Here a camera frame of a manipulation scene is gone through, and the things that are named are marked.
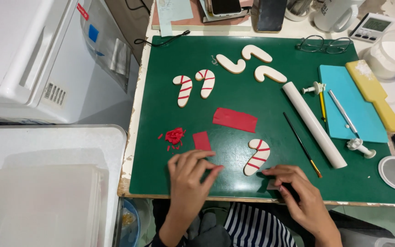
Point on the person's left hand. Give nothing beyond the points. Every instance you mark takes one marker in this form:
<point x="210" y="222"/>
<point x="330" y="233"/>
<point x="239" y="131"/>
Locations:
<point x="187" y="185"/>

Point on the person's right hand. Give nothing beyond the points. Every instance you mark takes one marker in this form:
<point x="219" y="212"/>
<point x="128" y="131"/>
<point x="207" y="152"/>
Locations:
<point x="303" y="195"/>

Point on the small grey blade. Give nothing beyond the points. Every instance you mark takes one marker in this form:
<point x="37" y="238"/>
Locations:
<point x="272" y="186"/>

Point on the small red fondant piece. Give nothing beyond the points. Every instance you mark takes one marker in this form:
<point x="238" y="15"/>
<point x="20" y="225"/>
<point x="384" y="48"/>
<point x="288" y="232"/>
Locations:
<point x="202" y="140"/>

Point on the heap of red fondant scraps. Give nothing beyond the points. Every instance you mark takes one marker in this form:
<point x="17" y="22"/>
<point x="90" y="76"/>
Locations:
<point x="174" y="136"/>

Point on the black thin paint brush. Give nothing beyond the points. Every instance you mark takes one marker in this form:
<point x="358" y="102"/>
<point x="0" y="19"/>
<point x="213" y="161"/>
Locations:
<point x="300" y="142"/>

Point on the person's striped clothing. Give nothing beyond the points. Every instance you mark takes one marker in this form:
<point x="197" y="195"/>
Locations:
<point x="255" y="228"/>

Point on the red striped candy cane cookie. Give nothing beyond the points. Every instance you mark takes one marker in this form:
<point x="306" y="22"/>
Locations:
<point x="257" y="159"/>
<point x="207" y="85"/>
<point x="184" y="91"/>

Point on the blue bucket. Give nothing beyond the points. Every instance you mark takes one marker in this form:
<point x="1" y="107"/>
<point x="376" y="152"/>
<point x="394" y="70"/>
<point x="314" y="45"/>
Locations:
<point x="130" y="223"/>

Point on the white rolling pin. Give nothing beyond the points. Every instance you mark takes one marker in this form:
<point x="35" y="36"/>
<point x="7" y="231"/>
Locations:
<point x="312" y="123"/>

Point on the white plunger cutter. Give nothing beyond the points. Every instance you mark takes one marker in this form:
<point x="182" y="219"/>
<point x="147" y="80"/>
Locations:
<point x="358" y="145"/>
<point x="316" y="88"/>

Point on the large red fondant sheet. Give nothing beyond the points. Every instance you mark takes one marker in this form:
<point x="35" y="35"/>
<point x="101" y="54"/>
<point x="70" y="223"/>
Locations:
<point x="235" y="120"/>

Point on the yellow modelling tool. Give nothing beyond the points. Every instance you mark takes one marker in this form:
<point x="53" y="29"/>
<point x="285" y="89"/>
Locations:
<point x="322" y="106"/>

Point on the silver ball modelling tool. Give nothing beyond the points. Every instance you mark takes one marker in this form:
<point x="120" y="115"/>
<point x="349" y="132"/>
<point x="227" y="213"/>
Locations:
<point x="342" y="111"/>

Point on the teal foam pad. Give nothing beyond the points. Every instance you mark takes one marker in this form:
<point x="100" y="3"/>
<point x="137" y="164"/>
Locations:
<point x="362" y="116"/>

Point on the green cutting mat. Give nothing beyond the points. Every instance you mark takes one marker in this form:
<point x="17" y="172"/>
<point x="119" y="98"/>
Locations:
<point x="231" y="92"/>

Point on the plain white candy cane cookie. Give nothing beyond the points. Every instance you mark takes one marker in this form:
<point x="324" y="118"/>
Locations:
<point x="259" y="53"/>
<point x="230" y="65"/>
<point x="271" y="73"/>

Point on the yellow fondant smoother paddle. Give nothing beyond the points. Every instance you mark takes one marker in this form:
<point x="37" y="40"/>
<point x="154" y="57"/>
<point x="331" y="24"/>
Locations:
<point x="372" y="89"/>

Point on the translucent plastic storage box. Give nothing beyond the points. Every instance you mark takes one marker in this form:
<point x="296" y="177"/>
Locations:
<point x="46" y="185"/>

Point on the stack of books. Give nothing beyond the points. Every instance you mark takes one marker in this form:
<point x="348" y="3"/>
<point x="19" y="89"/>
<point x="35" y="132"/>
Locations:
<point x="201" y="22"/>

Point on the clear tub of white powder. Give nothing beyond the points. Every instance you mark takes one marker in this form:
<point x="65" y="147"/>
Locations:
<point x="393" y="55"/>

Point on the light blue paper sheet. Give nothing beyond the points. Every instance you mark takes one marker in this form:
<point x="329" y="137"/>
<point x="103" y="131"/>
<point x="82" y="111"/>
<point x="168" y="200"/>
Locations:
<point x="171" y="10"/>

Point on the white digital timer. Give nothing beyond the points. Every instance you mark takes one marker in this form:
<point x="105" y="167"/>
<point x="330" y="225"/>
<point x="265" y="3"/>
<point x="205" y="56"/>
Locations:
<point x="370" y="27"/>

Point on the smartphone with light case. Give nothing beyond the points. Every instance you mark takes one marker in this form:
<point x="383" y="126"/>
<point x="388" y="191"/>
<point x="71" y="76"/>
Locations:
<point x="225" y="7"/>

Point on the small white cup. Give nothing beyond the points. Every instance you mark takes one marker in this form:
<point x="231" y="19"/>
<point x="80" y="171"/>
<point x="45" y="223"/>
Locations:
<point x="297" y="12"/>

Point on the white mug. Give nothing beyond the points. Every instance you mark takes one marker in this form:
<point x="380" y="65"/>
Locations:
<point x="334" y="13"/>

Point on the white microwave oven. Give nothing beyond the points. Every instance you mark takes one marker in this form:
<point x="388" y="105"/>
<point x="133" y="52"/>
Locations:
<point x="19" y="58"/>

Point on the clear frame eyeglasses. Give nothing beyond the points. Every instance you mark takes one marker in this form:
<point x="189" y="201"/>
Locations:
<point x="338" y="46"/>

